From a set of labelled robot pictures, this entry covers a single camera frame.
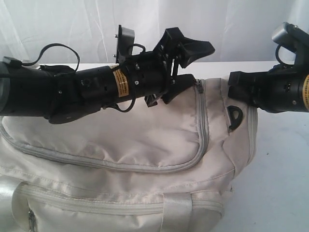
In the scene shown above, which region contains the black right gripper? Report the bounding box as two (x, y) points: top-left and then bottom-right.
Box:
(228, 65), (302, 113)

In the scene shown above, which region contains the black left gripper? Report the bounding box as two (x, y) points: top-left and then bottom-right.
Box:
(125, 28), (215, 104)

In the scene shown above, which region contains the cream fabric duffel bag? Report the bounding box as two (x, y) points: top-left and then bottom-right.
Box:
(0, 78), (257, 232)

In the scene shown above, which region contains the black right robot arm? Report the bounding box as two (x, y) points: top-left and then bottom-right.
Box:
(228, 65), (309, 114)

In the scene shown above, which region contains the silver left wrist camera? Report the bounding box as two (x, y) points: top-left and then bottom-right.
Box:
(115, 25), (135, 63)

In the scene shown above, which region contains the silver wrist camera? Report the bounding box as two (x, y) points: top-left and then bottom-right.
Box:
(272, 22), (309, 67)
(115, 25), (135, 63)

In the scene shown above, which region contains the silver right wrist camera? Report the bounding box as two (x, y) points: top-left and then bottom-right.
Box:
(272, 22), (309, 67)

